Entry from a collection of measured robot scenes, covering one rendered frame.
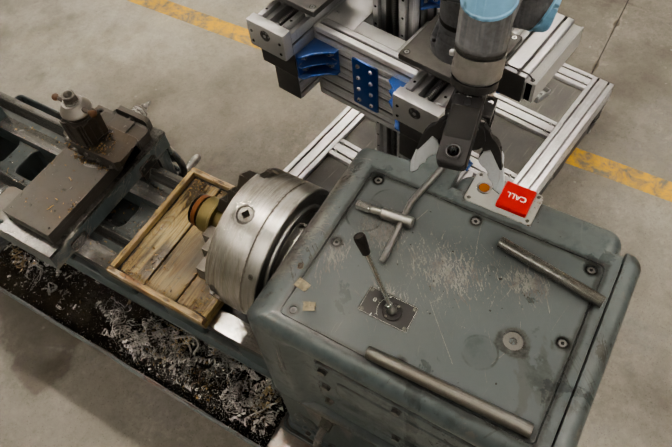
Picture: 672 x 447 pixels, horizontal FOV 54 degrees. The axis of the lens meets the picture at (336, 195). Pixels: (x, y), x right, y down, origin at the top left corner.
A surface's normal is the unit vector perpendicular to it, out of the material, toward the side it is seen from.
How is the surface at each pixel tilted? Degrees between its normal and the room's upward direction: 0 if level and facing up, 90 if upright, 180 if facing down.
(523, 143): 0
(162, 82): 0
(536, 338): 0
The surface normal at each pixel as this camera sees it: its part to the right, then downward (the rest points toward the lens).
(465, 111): -0.21, -0.33
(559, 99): -0.07, -0.57
